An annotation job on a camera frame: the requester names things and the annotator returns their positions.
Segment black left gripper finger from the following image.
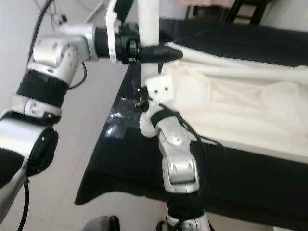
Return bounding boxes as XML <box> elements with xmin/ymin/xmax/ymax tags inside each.
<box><xmin>137</xmin><ymin>44</ymin><xmax>184</xmax><ymax>64</ymax></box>

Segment white plastic table leg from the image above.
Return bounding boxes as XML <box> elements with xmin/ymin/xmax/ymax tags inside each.
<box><xmin>136</xmin><ymin>0</ymin><xmax>168</xmax><ymax>139</ymax></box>
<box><xmin>179</xmin><ymin>44</ymin><xmax>308</xmax><ymax>70</ymax></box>
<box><xmin>192</xmin><ymin>63</ymin><xmax>308</xmax><ymax>81</ymax></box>

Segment pink cloth covered table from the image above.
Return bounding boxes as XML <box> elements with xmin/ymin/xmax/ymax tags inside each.
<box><xmin>173</xmin><ymin>0</ymin><xmax>236</xmax><ymax>6</ymax></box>

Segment black tablecloth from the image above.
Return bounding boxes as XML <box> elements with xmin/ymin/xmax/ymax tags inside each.
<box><xmin>75</xmin><ymin>18</ymin><xmax>308</xmax><ymax>229</ymax></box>

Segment white plastic table top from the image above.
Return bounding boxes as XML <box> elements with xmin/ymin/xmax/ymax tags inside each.
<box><xmin>156</xmin><ymin>51</ymin><xmax>308</xmax><ymax>164</ymax></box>

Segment black round stool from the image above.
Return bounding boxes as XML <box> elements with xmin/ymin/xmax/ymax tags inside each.
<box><xmin>224</xmin><ymin>0</ymin><xmax>275</xmax><ymax>25</ymax></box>

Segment grey right robot foot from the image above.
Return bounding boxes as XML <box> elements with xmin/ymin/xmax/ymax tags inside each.
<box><xmin>156</xmin><ymin>221</ymin><xmax>174</xmax><ymax>231</ymax></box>

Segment grey robot foot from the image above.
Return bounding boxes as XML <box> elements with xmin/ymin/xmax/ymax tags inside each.
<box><xmin>156</xmin><ymin>221</ymin><xmax>174</xmax><ymax>231</ymax></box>
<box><xmin>87</xmin><ymin>215</ymin><xmax>120</xmax><ymax>231</ymax></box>

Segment grey left robot foot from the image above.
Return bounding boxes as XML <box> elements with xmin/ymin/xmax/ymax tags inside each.
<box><xmin>87</xmin><ymin>215</ymin><xmax>120</xmax><ymax>231</ymax></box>

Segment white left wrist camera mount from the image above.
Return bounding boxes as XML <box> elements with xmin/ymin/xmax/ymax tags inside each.
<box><xmin>105</xmin><ymin>0</ymin><xmax>138</xmax><ymax>65</ymax></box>

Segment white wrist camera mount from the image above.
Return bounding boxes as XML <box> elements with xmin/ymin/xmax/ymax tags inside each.
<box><xmin>105</xmin><ymin>0</ymin><xmax>138</xmax><ymax>65</ymax></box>
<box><xmin>144</xmin><ymin>73</ymin><xmax>175</xmax><ymax>127</ymax></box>

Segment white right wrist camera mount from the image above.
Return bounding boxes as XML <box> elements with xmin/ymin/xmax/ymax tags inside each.
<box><xmin>144</xmin><ymin>73</ymin><xmax>175</xmax><ymax>127</ymax></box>

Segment looped black wall cable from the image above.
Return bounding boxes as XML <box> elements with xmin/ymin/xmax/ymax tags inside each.
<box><xmin>34</xmin><ymin>0</ymin><xmax>68</xmax><ymax>26</ymax></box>

